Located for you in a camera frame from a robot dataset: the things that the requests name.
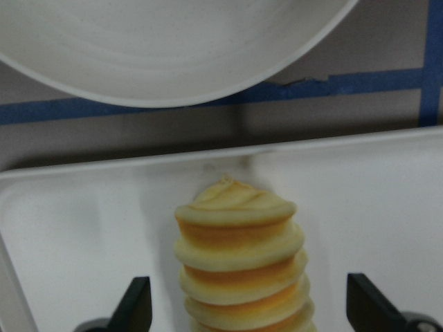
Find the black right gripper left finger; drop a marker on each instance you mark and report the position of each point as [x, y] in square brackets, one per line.
[134, 312]

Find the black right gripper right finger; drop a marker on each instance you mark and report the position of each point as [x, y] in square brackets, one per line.
[368, 309]

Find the white plate with lemon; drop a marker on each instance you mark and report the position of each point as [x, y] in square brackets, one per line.
[160, 54]

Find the white rectangular tray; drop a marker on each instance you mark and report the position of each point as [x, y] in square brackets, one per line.
[74, 236]

